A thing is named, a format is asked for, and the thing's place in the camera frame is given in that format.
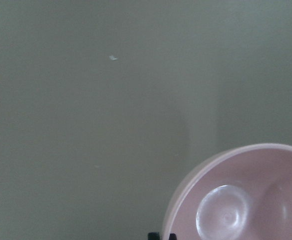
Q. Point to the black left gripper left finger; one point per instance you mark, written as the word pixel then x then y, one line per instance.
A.
pixel 153 236

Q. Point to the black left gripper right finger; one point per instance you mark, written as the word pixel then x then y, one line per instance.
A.
pixel 172 236

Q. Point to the small pink bowl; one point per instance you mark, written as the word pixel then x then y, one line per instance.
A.
pixel 240 194

